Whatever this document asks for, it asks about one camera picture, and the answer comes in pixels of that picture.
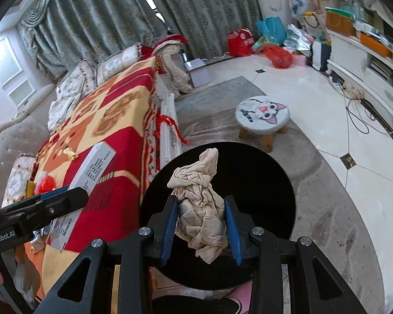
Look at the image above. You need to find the cat print wooden stool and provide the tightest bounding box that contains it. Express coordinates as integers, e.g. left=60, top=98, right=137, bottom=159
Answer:
left=235, top=95, right=291, bottom=153

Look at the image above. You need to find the grey cardboard box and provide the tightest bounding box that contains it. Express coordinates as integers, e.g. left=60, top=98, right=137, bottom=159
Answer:
left=184, top=58, right=212, bottom=88

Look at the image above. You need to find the red plastic bag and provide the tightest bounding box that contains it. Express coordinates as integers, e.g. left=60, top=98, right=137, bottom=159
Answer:
left=264, top=45, right=294, bottom=69

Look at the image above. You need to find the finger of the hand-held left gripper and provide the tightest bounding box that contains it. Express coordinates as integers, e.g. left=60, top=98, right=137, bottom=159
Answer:
left=20, top=188, right=90, bottom=233
left=0, top=186, right=70, bottom=219

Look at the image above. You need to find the black cable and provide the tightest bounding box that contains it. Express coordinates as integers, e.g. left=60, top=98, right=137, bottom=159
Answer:
left=345, top=97, right=371, bottom=135

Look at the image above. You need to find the orange box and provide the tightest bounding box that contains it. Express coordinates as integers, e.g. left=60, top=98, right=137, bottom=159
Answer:
left=360, top=33, right=393, bottom=57

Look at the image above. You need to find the grey floor rug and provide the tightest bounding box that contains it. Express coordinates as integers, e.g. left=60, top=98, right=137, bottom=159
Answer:
left=173, top=76, right=385, bottom=314

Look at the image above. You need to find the colourful gift bag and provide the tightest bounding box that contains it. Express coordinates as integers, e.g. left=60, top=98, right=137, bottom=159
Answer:
left=251, top=36, right=269, bottom=53

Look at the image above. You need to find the white television cabinet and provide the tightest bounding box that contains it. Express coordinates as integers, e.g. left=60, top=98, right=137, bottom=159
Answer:
left=325, top=23, right=393, bottom=132

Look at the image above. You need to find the black round bin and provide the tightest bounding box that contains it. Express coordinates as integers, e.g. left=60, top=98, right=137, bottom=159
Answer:
left=140, top=141, right=297, bottom=291

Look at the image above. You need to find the pink box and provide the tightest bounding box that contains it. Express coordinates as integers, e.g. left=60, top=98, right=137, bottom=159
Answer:
left=290, top=51, right=310, bottom=68

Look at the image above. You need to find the long white medicine box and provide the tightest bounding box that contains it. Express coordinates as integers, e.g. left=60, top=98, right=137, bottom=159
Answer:
left=67, top=142, right=116, bottom=191

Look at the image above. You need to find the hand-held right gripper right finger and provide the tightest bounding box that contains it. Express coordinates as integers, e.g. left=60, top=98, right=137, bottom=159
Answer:
left=224, top=195, right=370, bottom=314

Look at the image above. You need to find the beige draped cloth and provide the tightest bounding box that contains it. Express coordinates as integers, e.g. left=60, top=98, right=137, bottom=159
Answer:
left=152, top=41, right=194, bottom=94

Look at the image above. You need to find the grey green patterned curtain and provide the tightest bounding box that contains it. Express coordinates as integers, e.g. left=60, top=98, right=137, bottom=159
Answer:
left=141, top=0, right=263, bottom=62
left=17, top=0, right=168, bottom=83

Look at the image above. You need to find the white tote bag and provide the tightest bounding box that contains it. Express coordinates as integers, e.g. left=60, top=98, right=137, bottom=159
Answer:
left=303, top=11, right=327, bottom=37

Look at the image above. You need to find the white plastic bag blue print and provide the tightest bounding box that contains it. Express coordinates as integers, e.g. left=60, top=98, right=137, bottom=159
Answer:
left=288, top=0, right=310, bottom=17

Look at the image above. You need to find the brown paper bag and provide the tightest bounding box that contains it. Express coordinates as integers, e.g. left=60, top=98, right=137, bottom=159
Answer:
left=324, top=8, right=357, bottom=37

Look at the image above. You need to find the red fringed cloth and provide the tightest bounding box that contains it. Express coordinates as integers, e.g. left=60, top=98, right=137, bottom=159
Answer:
left=140, top=33, right=188, bottom=57

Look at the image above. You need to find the blue shopping bag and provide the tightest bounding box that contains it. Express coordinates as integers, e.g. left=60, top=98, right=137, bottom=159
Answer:
left=255, top=16, right=288, bottom=47

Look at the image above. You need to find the silver foil bag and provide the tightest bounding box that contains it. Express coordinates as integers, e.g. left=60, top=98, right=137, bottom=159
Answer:
left=283, top=24, right=315, bottom=52

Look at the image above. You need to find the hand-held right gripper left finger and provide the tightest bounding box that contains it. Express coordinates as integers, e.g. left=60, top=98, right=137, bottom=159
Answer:
left=33, top=195, right=179, bottom=314

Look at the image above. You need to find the dark blue white bag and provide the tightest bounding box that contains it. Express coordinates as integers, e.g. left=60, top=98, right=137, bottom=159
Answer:
left=311, top=39, right=331, bottom=71

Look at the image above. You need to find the red plastic wrapper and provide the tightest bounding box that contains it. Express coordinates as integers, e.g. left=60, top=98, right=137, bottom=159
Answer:
left=35, top=175, right=57, bottom=194

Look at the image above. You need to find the red orange printed blanket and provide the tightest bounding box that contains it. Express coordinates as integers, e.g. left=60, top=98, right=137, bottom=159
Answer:
left=16, top=55, right=162, bottom=303

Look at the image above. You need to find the red tassel cord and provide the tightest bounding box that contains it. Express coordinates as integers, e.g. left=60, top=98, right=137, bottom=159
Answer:
left=155, top=114, right=191, bottom=145

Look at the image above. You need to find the striped round-pattern cushion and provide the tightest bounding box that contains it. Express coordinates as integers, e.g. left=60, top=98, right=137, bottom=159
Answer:
left=2, top=152, right=39, bottom=209

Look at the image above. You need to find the red gift bag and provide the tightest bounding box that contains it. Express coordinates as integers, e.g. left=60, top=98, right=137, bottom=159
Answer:
left=227, top=28, right=255, bottom=57

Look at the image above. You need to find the white tufted sofa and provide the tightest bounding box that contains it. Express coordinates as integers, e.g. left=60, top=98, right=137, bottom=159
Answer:
left=0, top=41, right=194, bottom=314

